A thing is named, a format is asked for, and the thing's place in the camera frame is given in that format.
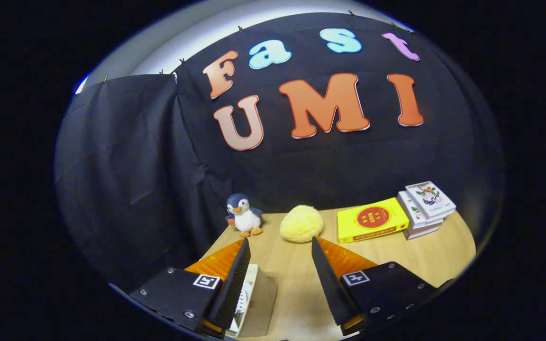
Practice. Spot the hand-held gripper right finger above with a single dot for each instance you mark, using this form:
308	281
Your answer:
332	284

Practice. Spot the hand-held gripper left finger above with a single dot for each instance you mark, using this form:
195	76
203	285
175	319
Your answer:
232	284

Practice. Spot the white canvas shoe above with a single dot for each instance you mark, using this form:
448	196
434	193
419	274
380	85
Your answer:
241	303

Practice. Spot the beige fabric storage box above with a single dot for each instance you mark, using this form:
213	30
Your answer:
263	303

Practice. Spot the penguin plush toy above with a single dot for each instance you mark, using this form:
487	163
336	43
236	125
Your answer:
247	218

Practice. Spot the yellow round plush cushion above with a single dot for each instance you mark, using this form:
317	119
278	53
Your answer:
301	223

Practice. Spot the yellow book with red circle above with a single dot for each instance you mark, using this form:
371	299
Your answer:
372	220

